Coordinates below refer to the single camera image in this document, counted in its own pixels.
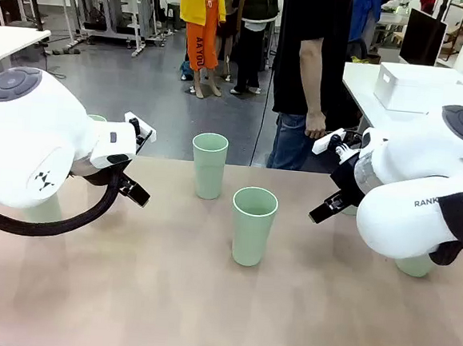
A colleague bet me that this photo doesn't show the person in dark clothes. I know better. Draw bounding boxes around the person in dark clothes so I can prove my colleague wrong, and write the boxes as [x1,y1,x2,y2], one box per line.
[221,0,281,97]

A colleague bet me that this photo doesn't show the white plastic basket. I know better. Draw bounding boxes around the white plastic basket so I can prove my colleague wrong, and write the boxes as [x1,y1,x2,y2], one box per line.
[372,61,463,117]

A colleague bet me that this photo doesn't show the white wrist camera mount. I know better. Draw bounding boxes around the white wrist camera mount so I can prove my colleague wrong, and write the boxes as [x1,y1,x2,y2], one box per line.
[312,125,349,159]
[121,111,158,156]

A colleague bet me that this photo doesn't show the person's left hand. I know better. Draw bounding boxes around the person's left hand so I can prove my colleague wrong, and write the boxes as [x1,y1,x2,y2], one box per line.
[303,110,329,141]

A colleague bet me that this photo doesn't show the person in blue jacket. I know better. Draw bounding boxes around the person in blue jacket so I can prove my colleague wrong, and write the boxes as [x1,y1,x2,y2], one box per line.
[348,0,385,48]

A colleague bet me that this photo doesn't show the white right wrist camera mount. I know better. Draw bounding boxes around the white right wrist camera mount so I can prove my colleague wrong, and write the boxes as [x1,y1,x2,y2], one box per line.
[312,125,349,159]

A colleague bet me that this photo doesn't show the white side table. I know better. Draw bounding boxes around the white side table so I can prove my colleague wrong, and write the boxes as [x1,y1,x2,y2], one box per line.
[337,59,463,140]
[0,25,52,80]

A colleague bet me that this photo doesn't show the black computer monitor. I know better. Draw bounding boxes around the black computer monitor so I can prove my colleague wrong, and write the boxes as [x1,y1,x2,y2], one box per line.
[398,7,449,69]

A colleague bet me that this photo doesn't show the wooden chair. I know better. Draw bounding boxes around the wooden chair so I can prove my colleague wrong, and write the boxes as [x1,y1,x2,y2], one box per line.
[438,0,463,64]

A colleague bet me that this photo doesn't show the person's left forearm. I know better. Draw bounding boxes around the person's left forearm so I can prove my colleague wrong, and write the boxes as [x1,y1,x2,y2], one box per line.
[294,37,332,117]

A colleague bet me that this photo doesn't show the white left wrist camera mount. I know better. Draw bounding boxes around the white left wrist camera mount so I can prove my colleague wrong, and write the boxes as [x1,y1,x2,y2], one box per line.
[121,111,158,156]

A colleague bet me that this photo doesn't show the black sleeved left arm cable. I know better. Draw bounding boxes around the black sleeved left arm cable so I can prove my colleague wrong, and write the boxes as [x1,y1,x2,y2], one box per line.
[0,157,128,244]

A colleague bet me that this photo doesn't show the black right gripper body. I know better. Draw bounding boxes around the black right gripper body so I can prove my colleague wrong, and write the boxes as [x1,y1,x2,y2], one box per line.
[328,148,369,208]

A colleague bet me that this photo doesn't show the person in yellow jacket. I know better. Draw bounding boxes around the person in yellow jacket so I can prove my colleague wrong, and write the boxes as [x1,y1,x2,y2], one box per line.
[163,0,230,101]

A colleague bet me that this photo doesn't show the person in black t-shirt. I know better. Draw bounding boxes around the person in black t-shirt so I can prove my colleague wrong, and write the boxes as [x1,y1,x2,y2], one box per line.
[264,0,371,176]

